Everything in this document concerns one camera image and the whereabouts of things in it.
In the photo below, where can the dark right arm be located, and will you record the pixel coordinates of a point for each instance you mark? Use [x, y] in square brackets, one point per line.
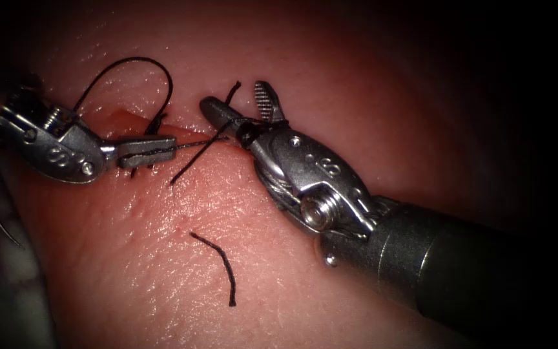
[453, 276]

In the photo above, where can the left arm needle driver jaw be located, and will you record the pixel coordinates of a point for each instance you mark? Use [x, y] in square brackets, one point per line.
[146, 144]
[141, 160]

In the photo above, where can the tissue pad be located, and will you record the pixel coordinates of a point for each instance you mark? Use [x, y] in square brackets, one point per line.
[172, 271]

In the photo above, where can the right arm needle driver jaw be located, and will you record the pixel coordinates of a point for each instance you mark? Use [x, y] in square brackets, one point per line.
[221, 112]
[265, 102]

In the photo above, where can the left arm needle driver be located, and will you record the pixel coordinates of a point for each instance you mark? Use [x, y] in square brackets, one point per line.
[56, 150]

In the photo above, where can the short cut-off black thread piece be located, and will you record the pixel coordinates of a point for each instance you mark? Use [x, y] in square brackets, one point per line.
[225, 264]

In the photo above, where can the right arm needle driver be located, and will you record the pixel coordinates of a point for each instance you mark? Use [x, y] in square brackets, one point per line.
[308, 169]

